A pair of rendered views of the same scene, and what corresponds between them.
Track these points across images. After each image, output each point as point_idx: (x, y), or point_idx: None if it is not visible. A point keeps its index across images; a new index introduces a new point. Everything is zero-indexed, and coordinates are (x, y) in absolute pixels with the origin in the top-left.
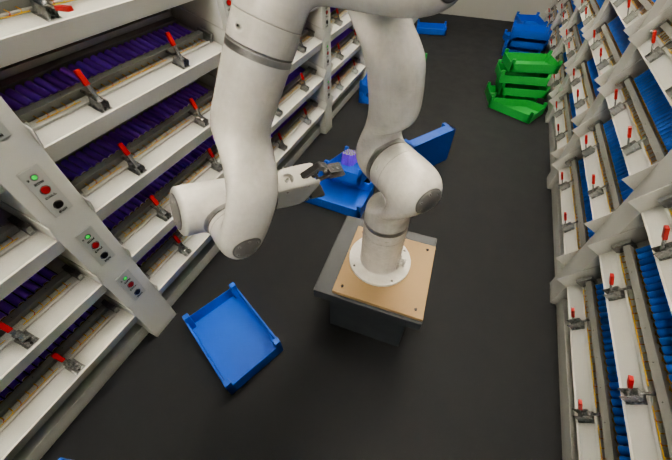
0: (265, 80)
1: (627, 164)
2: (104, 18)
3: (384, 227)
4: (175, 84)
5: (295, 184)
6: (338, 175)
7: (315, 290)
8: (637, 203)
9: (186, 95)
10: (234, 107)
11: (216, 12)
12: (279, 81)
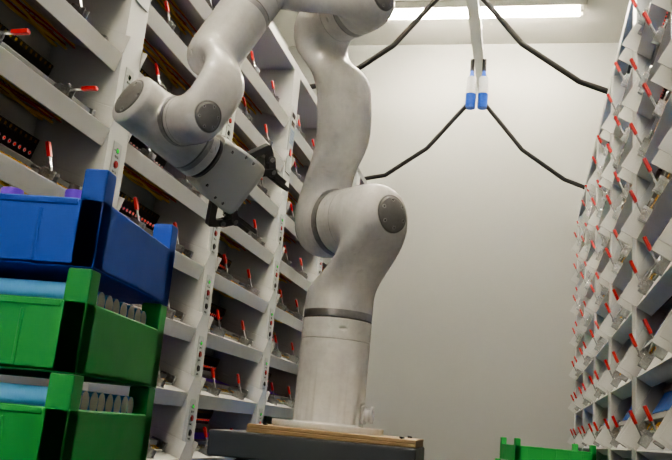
0: (252, 14)
1: (665, 359)
2: (23, 74)
3: (338, 293)
4: (36, 185)
5: (241, 149)
6: (283, 183)
7: (213, 429)
8: (670, 334)
9: None
10: (223, 23)
11: (99, 165)
12: (259, 24)
